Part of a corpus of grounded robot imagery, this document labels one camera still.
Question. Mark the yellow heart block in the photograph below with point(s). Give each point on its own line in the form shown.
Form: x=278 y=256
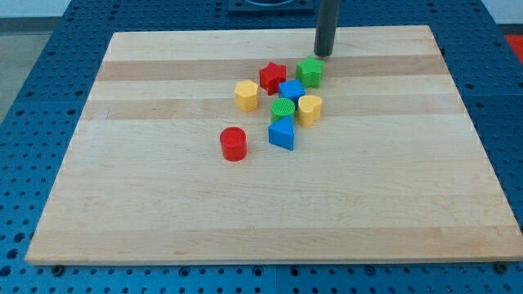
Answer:
x=309 y=109

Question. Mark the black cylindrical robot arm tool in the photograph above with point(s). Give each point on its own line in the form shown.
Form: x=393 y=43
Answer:
x=326 y=27

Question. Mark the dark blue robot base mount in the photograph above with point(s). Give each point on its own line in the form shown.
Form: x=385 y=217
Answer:
x=244 y=7

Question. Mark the red cylinder block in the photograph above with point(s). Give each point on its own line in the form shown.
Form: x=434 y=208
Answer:
x=233 y=142

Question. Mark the green cylinder block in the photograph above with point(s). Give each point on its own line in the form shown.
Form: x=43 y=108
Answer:
x=281 y=108

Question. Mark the blue cube block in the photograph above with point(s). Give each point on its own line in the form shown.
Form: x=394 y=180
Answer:
x=292 y=89

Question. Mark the light wooden board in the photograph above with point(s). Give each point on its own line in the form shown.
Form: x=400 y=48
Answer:
x=392 y=172

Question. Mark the red star block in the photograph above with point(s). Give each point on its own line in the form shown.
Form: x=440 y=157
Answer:
x=271 y=76

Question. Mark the blue triangle block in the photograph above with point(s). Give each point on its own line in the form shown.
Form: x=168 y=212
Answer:
x=281 y=133

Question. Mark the green star block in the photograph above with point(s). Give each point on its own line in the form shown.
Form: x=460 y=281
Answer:
x=310 y=72

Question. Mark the yellow hexagon block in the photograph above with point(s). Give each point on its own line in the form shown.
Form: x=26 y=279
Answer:
x=247 y=95

